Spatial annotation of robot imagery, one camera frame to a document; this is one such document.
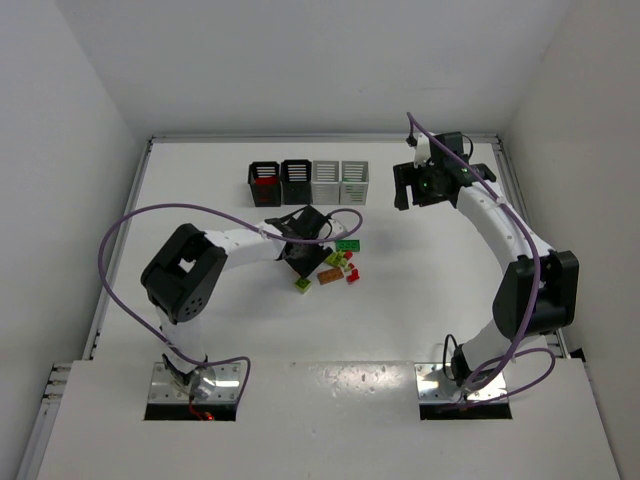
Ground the white slotted container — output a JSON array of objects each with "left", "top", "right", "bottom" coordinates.
[
  {"left": 340, "top": 160, "right": 369, "bottom": 205},
  {"left": 311, "top": 160, "right": 340, "bottom": 205}
]

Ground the lime lego brick bottom left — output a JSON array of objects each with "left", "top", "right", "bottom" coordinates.
[{"left": 294, "top": 277, "right": 312, "bottom": 294}]

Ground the metal base plate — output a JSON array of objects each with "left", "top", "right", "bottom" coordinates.
[
  {"left": 148, "top": 363, "right": 241, "bottom": 405},
  {"left": 414, "top": 362, "right": 507, "bottom": 406}
]

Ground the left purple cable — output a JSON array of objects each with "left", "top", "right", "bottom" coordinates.
[{"left": 98, "top": 203, "right": 363, "bottom": 401}]

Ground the brown lego brick lower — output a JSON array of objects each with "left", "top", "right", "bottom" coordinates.
[{"left": 317, "top": 267, "right": 344, "bottom": 285}]

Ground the green 2x3 lego brick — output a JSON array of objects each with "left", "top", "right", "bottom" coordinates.
[{"left": 335, "top": 239, "right": 361, "bottom": 252}]

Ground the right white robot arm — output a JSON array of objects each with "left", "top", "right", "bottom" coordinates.
[{"left": 393, "top": 132, "right": 579, "bottom": 391}]

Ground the black slotted container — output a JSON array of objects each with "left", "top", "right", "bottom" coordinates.
[
  {"left": 281, "top": 159, "right": 312, "bottom": 205},
  {"left": 247, "top": 161, "right": 282, "bottom": 207}
]

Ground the red 2x3 lego brick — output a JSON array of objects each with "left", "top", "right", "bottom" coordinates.
[{"left": 255, "top": 176, "right": 279, "bottom": 188}]

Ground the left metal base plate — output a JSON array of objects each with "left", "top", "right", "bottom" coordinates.
[{"left": 148, "top": 363, "right": 241, "bottom": 405}]

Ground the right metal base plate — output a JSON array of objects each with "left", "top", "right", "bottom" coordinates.
[{"left": 414, "top": 362, "right": 507, "bottom": 406}]

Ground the red small lego brick right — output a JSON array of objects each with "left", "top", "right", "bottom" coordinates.
[{"left": 346, "top": 269, "right": 360, "bottom": 284}]

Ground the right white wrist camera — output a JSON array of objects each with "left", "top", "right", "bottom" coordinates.
[{"left": 406, "top": 133, "right": 431, "bottom": 168}]

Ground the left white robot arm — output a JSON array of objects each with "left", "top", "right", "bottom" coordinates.
[{"left": 141, "top": 205, "right": 344, "bottom": 387}]

